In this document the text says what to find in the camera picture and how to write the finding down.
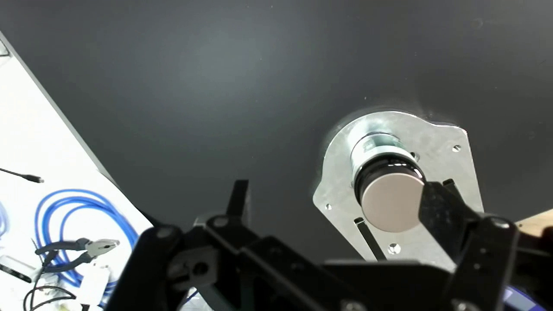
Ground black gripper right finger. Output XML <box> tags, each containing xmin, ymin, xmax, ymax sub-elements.
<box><xmin>418</xmin><ymin>178</ymin><xmax>522</xmax><ymax>311</ymax></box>

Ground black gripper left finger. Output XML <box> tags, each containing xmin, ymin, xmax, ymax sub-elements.
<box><xmin>104</xmin><ymin>178</ymin><xmax>263</xmax><ymax>311</ymax></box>

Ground bottle with grey cap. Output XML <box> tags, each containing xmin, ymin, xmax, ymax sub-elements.
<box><xmin>351</xmin><ymin>130</ymin><xmax>429</xmax><ymax>233</ymax></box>

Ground light wooden piece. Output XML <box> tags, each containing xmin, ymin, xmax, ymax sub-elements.
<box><xmin>513</xmin><ymin>207</ymin><xmax>553</xmax><ymax>233</ymax></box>

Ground white table board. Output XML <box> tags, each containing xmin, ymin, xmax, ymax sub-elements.
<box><xmin>0</xmin><ymin>31</ymin><xmax>156</xmax><ymax>311</ymax></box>

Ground pliers with dark handles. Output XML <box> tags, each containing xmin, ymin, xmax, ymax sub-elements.
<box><xmin>33</xmin><ymin>237</ymin><xmax>121</xmax><ymax>273</ymax></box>

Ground blue cable coil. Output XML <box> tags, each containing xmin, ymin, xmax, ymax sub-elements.
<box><xmin>33</xmin><ymin>188</ymin><xmax>142</xmax><ymax>290</ymax></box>

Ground thin black cable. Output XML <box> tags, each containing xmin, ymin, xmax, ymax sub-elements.
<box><xmin>0</xmin><ymin>166</ymin><xmax>45</xmax><ymax>185</ymax></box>

